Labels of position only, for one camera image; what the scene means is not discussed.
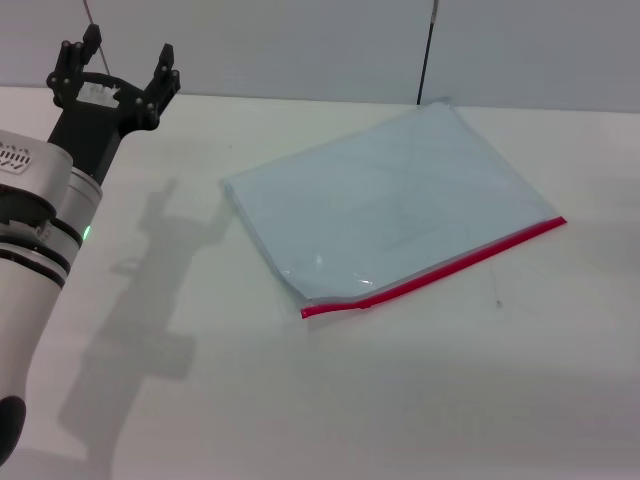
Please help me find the black vertical cable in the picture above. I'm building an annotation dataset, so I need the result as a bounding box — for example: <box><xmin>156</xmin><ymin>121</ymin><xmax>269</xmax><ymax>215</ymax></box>
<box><xmin>416</xmin><ymin>0</ymin><xmax>440</xmax><ymax>105</ymax></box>

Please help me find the silver black wrist camera box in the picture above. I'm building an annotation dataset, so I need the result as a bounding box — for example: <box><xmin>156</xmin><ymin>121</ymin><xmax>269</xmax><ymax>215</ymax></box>
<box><xmin>0</xmin><ymin>129</ymin><xmax>75</xmax><ymax>201</ymax></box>

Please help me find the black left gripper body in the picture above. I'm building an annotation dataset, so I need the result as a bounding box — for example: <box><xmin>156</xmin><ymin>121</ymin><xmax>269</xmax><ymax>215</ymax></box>
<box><xmin>45</xmin><ymin>71</ymin><xmax>152</xmax><ymax>184</ymax></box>

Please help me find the clear red-zip document bag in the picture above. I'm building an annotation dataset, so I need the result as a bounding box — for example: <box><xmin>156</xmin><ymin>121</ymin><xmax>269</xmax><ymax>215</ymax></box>
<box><xmin>221</xmin><ymin>97</ymin><xmax>568</xmax><ymax>321</ymax></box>

